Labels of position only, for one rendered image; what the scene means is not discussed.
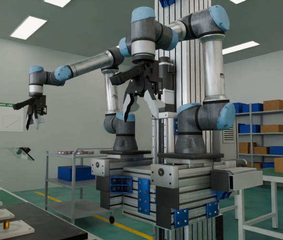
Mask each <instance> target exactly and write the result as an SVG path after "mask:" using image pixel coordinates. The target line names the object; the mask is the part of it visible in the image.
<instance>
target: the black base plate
mask: <svg viewBox="0 0 283 240"><path fill-rule="evenodd" d="M0 209H7V210H8V211H9V212H11V213H12V214H14V215H15V218H12V219H6V220H8V221H9V222H12V221H18V220H22V221H24V222H25V223H26V224H28V225H30V226H31V227H32V228H33V229H35V230H34V233H29V234H24V235H20V236H15V237H11V238H6V239H1V240H86V239H88V233H87V232H85V231H83V230H81V229H79V228H78V227H76V226H74V225H72V224H70V223H68V222H66V221H64V220H62V219H60V218H58V217H56V216H54V215H52V214H50V213H48V212H46V211H45V210H43V209H41V208H39V207H37V206H35V205H33V204H31V203H29V202H25V203H19V204H11V205H5V206H0ZM6 220H0V224H1V223H4V221H6Z"/></svg>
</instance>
